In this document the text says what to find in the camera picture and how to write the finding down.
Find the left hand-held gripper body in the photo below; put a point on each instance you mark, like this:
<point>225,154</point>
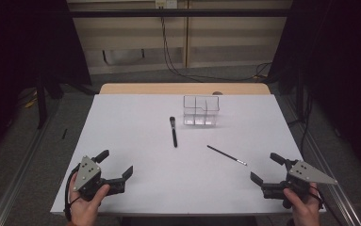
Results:
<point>87,172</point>

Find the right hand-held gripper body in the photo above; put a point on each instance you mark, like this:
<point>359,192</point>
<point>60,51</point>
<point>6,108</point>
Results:
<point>303,172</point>

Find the thin black makeup brush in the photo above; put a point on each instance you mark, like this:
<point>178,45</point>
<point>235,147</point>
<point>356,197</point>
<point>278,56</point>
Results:
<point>225,154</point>

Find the thick black makeup brush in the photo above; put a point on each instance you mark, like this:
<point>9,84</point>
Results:
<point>174,133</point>

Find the clear acrylic organizer box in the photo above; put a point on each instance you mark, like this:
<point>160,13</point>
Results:
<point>197,109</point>

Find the person's left hand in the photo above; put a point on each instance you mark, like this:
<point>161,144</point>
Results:
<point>84,213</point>

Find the person's right hand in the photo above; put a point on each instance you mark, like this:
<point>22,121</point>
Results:
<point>305,215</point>

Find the small black floor stick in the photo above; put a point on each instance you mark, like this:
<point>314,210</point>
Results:
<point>64,134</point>

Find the white table sheet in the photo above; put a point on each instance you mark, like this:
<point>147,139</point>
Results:
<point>137,125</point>

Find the black metal stand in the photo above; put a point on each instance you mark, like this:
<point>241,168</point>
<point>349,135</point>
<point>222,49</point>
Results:
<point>41,103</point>
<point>300,94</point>

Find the small dark round object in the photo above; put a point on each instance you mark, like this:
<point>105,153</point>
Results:
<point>217,93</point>

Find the dark curtain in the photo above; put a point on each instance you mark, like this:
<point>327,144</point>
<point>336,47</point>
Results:
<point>341,62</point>
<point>27,47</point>

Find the black horizontal bar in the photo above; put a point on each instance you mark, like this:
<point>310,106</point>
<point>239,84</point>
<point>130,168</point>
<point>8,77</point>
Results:
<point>200,12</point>

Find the aluminium floor rail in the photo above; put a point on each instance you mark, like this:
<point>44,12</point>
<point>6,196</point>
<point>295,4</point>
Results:
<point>346,205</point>
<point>14,194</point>

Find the white wall socket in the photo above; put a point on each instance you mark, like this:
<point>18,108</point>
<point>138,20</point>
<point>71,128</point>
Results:
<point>166,3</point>

